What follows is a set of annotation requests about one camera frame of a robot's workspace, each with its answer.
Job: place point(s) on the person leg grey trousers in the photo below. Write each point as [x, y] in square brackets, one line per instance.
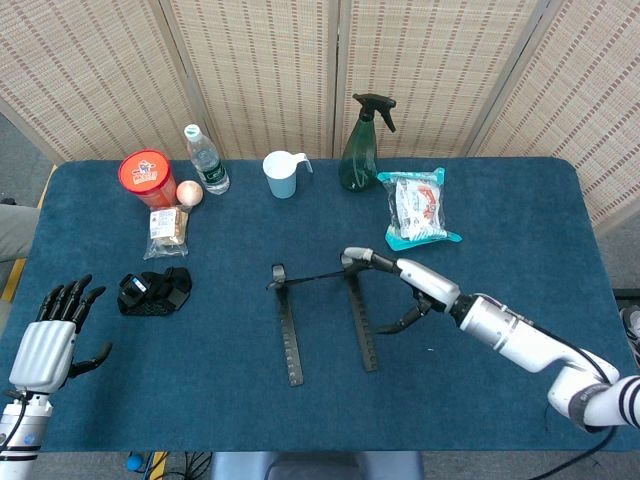
[15, 230]

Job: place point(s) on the clear water bottle green label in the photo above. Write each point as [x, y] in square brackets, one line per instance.
[210, 167]

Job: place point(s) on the teal snack package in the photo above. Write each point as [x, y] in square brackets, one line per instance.
[420, 210]

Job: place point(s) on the beige onion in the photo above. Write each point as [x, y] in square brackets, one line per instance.
[190, 193]

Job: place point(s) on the blue carpet table cover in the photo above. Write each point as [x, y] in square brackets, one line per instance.
[200, 400]

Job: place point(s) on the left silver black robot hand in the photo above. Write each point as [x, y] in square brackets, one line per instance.
[42, 350]

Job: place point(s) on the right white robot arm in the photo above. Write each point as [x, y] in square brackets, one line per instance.
[510, 330]

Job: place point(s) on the woven folding screen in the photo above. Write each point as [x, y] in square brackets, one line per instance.
[260, 75]

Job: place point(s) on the clear bag of pastries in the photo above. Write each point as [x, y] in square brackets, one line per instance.
[165, 230]

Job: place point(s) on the small blue ball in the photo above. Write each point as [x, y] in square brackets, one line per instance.
[135, 462]

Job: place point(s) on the dark shoe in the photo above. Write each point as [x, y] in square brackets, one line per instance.
[632, 325]

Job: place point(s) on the black folding laptop stand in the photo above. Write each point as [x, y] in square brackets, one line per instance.
[287, 345]

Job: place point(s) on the green spray bottle black trigger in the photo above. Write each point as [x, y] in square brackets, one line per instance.
[357, 160]

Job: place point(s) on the red snack canister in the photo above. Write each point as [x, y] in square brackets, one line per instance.
[145, 175]

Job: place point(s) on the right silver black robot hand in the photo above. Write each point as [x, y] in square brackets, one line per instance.
[430, 285]

